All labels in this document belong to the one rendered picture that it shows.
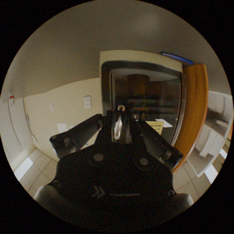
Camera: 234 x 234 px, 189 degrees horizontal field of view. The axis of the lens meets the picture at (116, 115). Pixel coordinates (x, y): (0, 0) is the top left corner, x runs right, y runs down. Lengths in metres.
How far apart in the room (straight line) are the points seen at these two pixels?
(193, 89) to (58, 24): 0.45
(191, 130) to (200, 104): 0.11
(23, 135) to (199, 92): 3.25
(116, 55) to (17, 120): 2.86
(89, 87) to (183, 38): 0.72
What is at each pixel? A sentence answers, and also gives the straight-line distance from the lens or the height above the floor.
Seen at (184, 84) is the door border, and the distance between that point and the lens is 0.32.
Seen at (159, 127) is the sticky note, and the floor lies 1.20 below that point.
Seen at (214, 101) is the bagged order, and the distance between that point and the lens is 1.29.
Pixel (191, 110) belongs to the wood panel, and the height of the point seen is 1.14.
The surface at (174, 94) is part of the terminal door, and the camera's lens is 0.28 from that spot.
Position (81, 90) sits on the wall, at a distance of 0.75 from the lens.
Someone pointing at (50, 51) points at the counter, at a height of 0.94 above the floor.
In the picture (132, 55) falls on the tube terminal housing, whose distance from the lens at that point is 0.25.
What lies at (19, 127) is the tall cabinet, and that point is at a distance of 2.90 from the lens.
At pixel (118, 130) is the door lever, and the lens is 0.18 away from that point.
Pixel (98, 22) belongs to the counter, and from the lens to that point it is 0.18.
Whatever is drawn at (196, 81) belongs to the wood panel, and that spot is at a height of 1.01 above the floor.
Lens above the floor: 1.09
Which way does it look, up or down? 17 degrees up
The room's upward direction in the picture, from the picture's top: 178 degrees clockwise
